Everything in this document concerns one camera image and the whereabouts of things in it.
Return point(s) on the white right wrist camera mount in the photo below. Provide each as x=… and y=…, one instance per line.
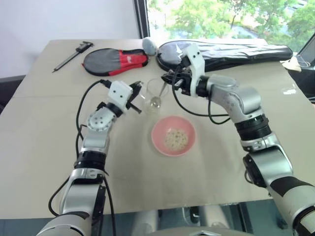
x=195, y=64

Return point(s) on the oatmeal flakes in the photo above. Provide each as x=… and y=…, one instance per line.
x=176, y=140

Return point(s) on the black chair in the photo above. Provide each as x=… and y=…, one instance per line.
x=305, y=66

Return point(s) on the red black racket cover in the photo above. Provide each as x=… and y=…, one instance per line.
x=115, y=61

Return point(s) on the pink bowl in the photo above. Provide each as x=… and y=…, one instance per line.
x=173, y=136

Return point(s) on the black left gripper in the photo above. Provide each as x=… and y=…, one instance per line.
x=133, y=91

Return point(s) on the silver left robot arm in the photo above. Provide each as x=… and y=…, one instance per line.
x=94, y=145

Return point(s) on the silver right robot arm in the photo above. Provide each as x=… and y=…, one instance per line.
x=246, y=100

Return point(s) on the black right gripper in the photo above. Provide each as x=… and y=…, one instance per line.
x=185, y=82

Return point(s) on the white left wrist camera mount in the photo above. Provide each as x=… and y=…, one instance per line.
x=119, y=94

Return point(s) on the black caliper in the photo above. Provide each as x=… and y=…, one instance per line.
x=71, y=55

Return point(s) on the metal spoon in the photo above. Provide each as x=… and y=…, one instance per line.
x=160, y=94

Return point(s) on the grey oval pouch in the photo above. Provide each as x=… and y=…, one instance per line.
x=148, y=45

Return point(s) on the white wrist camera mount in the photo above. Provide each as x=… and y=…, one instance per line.
x=119, y=94
x=195, y=64

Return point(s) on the dark window frame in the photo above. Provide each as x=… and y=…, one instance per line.
x=142, y=18

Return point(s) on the dark grey bench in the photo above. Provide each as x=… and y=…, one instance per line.
x=9, y=87

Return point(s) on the black badminton racket bag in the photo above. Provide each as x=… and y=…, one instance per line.
x=221, y=52

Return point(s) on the clear glass mug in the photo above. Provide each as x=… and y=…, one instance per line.
x=154, y=98

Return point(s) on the tan crumpled paper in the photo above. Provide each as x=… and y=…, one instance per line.
x=292, y=65

